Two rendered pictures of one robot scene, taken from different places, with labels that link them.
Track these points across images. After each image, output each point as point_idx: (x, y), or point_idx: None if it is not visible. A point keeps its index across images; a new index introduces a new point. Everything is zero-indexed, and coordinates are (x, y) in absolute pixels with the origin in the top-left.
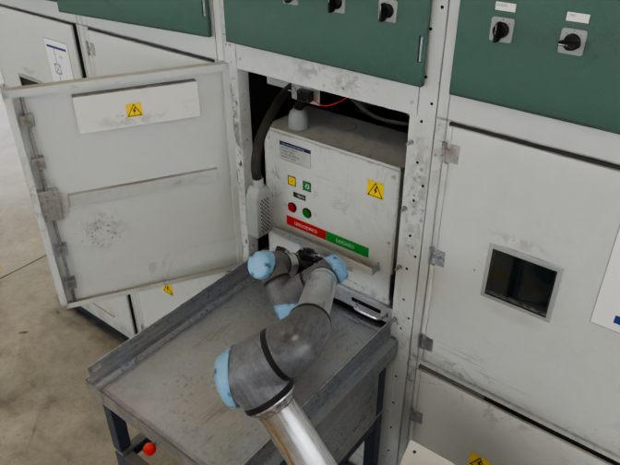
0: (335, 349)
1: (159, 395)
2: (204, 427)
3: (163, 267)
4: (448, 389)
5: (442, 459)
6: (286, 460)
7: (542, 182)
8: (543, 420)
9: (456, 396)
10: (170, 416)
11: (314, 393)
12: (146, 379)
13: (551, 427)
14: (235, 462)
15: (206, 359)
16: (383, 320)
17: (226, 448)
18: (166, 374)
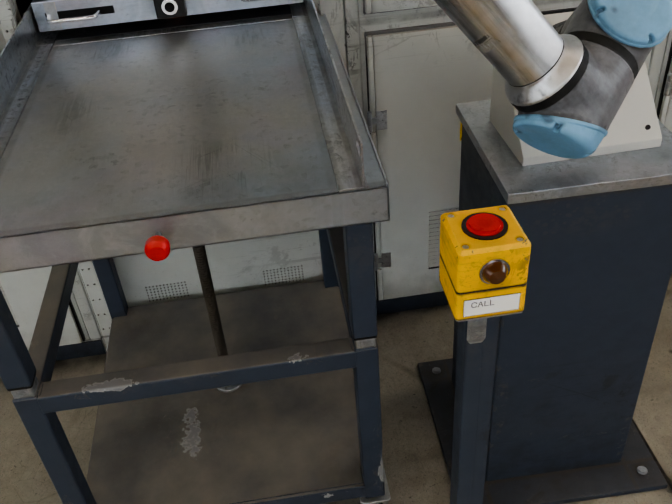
0: (266, 48)
1: (86, 190)
2: (215, 174)
3: None
4: (417, 40)
5: (547, 17)
6: (478, 7)
7: None
8: (537, 3)
9: (428, 43)
10: (143, 194)
11: (305, 83)
12: (34, 191)
13: (547, 8)
14: (316, 171)
15: (102, 131)
16: (287, 3)
17: (281, 170)
18: (61, 170)
